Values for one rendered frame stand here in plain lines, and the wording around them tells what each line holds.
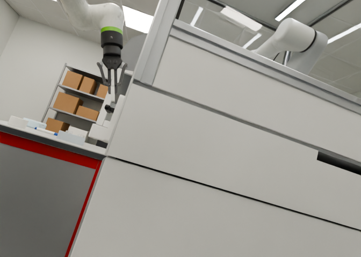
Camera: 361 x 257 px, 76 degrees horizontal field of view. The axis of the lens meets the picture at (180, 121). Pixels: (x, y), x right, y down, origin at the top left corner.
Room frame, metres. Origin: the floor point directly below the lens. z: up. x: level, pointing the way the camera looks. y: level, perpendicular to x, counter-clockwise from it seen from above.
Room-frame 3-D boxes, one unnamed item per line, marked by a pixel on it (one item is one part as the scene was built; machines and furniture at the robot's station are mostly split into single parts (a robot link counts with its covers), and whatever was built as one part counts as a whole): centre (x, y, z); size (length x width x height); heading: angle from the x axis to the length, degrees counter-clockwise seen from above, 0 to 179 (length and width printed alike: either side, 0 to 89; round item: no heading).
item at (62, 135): (1.17, 0.50, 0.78); 0.12 x 0.08 x 0.04; 115
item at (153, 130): (0.99, -0.26, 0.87); 1.02 x 0.95 x 0.14; 11
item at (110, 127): (0.63, 0.16, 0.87); 0.29 x 0.02 x 0.11; 11
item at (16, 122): (1.07, 0.71, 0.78); 0.07 x 0.07 x 0.04
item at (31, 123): (1.41, 0.84, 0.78); 0.15 x 0.10 x 0.04; 14
